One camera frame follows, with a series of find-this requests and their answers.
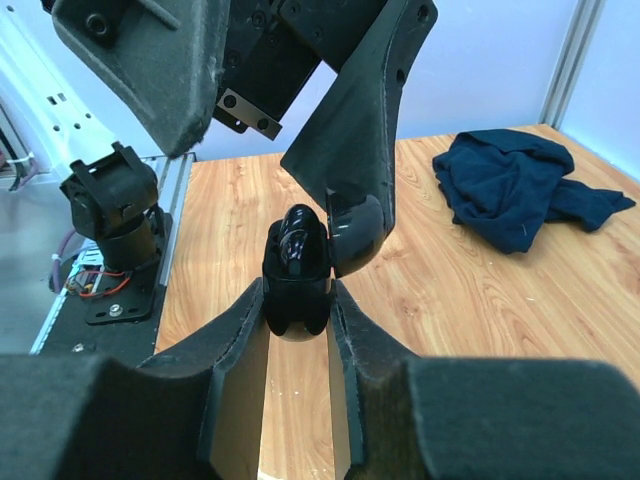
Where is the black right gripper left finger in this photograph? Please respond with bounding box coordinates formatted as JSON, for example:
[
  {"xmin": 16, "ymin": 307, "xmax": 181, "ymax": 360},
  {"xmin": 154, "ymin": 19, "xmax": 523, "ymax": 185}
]
[{"xmin": 1, "ymin": 280, "xmax": 265, "ymax": 479}]

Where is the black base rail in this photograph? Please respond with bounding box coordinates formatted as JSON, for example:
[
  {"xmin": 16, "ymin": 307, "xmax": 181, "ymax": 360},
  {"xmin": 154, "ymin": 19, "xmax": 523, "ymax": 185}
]
[{"xmin": 29, "ymin": 152, "xmax": 196, "ymax": 356}]

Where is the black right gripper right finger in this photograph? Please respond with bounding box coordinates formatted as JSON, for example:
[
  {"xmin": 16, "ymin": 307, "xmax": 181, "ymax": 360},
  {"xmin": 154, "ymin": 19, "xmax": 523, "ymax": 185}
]
[{"xmin": 327, "ymin": 282, "xmax": 639, "ymax": 479}]

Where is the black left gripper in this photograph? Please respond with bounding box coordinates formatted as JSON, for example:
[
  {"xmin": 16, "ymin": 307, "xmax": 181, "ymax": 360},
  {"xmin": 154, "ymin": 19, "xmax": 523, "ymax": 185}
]
[{"xmin": 51, "ymin": 0, "xmax": 438, "ymax": 238}]

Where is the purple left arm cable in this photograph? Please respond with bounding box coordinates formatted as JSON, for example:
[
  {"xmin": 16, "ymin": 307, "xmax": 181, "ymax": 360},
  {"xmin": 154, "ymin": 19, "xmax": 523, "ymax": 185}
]
[{"xmin": 47, "ymin": 229, "xmax": 84, "ymax": 296}]

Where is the aluminium frame rail left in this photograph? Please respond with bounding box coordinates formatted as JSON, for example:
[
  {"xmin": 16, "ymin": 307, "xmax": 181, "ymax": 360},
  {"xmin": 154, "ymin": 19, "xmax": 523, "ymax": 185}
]
[{"xmin": 539, "ymin": 0, "xmax": 606, "ymax": 130}]

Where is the black round charging case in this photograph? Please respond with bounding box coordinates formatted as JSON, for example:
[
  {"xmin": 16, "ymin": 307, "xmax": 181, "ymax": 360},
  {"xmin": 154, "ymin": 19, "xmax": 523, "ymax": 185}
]
[{"xmin": 261, "ymin": 192, "xmax": 387, "ymax": 344}]

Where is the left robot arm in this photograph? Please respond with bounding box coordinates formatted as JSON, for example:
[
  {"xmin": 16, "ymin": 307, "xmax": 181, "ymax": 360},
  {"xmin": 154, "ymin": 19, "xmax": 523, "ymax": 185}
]
[{"xmin": 1, "ymin": 1, "xmax": 438, "ymax": 277}]

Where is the black earbud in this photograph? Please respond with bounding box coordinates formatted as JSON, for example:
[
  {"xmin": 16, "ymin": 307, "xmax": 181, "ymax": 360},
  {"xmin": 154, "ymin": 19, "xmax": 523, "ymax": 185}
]
[{"xmin": 278, "ymin": 204, "xmax": 322, "ymax": 277}]

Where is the dark blue cloth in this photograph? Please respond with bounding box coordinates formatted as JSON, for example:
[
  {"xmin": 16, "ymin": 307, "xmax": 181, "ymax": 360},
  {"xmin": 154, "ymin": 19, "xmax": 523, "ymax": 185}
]
[{"xmin": 432, "ymin": 129, "xmax": 636, "ymax": 254}]

